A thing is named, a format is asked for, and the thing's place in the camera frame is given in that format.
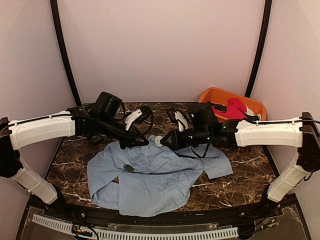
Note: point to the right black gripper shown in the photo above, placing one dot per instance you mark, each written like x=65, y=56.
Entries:
x=174, y=134

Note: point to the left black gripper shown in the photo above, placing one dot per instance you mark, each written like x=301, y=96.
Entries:
x=129, y=140

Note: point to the round white brooch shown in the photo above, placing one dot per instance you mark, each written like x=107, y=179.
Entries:
x=158, y=141

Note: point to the light blue button shirt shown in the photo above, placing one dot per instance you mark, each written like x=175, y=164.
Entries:
x=149, y=180

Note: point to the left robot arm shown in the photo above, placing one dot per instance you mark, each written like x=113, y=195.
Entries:
x=89, y=121

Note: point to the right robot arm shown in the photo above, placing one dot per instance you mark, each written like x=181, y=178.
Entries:
x=299, y=132

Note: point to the red and white clothes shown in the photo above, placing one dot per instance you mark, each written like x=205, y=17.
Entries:
x=234, y=110

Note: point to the orange plastic basin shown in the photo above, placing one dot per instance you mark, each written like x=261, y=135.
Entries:
x=220, y=96

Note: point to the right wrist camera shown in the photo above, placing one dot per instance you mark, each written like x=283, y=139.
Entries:
x=176, y=116

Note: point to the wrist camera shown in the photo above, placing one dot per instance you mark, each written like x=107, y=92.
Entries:
x=137, y=116
x=176, y=116

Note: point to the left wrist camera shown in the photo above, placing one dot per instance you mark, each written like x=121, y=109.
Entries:
x=137, y=116

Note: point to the black front rail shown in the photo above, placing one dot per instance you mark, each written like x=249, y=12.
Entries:
x=249, y=218

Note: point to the white slotted cable duct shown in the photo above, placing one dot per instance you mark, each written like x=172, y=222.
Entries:
x=115, y=231

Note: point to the left black frame post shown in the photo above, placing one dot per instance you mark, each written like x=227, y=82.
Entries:
x=63, y=51

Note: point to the black frame post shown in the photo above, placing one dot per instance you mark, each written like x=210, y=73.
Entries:
x=260, y=48
x=63, y=51

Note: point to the right black frame post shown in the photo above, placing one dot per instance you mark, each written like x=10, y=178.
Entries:
x=260, y=48

